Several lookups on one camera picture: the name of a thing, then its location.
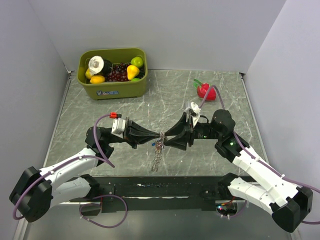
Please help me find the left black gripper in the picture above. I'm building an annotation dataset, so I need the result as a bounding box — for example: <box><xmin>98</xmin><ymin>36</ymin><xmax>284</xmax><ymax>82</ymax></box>
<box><xmin>107</xmin><ymin>116</ymin><xmax>160</xmax><ymax>149</ymax></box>

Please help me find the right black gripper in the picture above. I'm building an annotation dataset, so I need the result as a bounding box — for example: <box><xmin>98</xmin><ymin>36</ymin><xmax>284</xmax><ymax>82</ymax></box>
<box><xmin>164</xmin><ymin>111</ymin><xmax>222</xmax><ymax>151</ymax></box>

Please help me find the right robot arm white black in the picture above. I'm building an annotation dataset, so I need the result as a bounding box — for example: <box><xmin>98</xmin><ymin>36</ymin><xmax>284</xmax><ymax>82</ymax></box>
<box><xmin>164</xmin><ymin>109</ymin><xmax>314</xmax><ymax>233</ymax></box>

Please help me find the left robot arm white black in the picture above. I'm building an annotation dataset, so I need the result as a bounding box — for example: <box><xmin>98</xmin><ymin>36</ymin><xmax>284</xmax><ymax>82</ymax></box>
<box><xmin>9</xmin><ymin>112</ymin><xmax>161</xmax><ymax>223</ymax></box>

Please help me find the olive green plastic bin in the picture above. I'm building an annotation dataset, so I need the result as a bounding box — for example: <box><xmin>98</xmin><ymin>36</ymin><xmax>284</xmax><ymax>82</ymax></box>
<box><xmin>77</xmin><ymin>47</ymin><xmax>148</xmax><ymax>100</ymax></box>

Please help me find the red dragon fruit toy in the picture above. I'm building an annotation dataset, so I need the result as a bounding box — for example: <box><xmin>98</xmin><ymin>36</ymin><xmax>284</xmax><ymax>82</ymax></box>
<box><xmin>193</xmin><ymin>79</ymin><xmax>217</xmax><ymax>102</ymax></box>

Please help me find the small green lime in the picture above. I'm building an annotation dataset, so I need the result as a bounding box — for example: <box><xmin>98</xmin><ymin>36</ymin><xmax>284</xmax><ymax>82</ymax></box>
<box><xmin>131</xmin><ymin>78</ymin><xmax>141</xmax><ymax>82</ymax></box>

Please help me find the dark red grape bunch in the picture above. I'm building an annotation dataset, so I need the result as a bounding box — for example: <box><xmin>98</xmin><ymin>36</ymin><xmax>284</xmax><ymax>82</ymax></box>
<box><xmin>105</xmin><ymin>63</ymin><xmax>146</xmax><ymax>82</ymax></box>

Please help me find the yellow pear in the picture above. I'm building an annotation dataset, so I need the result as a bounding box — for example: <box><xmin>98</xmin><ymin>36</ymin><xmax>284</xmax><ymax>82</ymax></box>
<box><xmin>126</xmin><ymin>64</ymin><xmax>140</xmax><ymax>81</ymax></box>

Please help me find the yellow lemon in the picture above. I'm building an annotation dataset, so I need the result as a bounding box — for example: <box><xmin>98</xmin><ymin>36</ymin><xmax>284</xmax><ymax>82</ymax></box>
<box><xmin>90</xmin><ymin>75</ymin><xmax>106</xmax><ymax>85</ymax></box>

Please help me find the green apple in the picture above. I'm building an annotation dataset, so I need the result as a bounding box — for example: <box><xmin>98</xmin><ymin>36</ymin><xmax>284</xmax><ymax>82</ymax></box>
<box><xmin>130</xmin><ymin>56</ymin><xmax>144</xmax><ymax>69</ymax></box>

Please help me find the yellow fruit at bin left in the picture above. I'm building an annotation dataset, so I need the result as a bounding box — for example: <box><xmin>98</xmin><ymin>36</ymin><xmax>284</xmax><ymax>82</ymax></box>
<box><xmin>85</xmin><ymin>68</ymin><xmax>93</xmax><ymax>80</ymax></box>

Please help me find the white cut coconut half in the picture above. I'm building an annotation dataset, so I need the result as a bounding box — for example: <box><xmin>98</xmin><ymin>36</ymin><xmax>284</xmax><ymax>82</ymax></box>
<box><xmin>88</xmin><ymin>55</ymin><xmax>104</xmax><ymax>75</ymax></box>

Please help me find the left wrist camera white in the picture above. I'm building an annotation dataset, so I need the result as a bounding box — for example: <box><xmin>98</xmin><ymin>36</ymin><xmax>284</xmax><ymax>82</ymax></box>
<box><xmin>109</xmin><ymin>112</ymin><xmax>126</xmax><ymax>135</ymax></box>

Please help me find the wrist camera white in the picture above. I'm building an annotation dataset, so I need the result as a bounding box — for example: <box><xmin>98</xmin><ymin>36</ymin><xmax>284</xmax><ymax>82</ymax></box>
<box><xmin>109</xmin><ymin>112</ymin><xmax>126</xmax><ymax>135</ymax></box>
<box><xmin>184</xmin><ymin>101</ymin><xmax>201</xmax><ymax>127</ymax></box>

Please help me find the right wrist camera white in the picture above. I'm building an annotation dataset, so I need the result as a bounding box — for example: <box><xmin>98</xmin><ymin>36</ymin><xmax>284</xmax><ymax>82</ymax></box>
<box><xmin>184</xmin><ymin>101</ymin><xmax>201</xmax><ymax>127</ymax></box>

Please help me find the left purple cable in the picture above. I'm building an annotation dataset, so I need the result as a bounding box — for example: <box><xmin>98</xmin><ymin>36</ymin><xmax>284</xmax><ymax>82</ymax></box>
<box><xmin>12</xmin><ymin>113</ymin><xmax>128</xmax><ymax>229</ymax></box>

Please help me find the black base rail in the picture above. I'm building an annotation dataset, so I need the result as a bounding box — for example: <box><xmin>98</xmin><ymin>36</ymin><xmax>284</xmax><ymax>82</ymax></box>
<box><xmin>73</xmin><ymin>176</ymin><xmax>238</xmax><ymax>213</ymax></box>

